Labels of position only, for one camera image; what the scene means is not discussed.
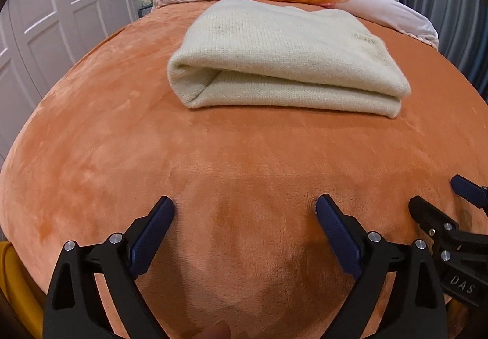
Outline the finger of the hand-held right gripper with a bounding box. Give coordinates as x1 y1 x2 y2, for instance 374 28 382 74
450 175 488 216
409 196 460 248

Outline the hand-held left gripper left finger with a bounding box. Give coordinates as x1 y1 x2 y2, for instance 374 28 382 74
42 196 176 339

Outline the grey curtain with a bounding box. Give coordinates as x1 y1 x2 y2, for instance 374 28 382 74
398 0 488 103

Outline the person's left hand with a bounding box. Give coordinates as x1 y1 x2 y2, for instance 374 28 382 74
198 320 232 339

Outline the white panelled wardrobe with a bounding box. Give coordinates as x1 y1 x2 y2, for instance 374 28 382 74
0 0 153 172

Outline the dark nightstand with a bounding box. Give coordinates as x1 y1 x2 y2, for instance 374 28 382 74
138 4 156 23

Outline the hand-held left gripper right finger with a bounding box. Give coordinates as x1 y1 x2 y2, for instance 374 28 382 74
315 193 447 339

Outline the cream knit cardigan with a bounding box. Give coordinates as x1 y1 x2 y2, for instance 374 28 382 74
167 0 411 119

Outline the orange plush blanket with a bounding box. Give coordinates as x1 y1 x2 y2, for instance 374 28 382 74
0 0 488 339

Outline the person's yellow clothing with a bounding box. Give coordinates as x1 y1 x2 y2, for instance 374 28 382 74
0 242 48 339

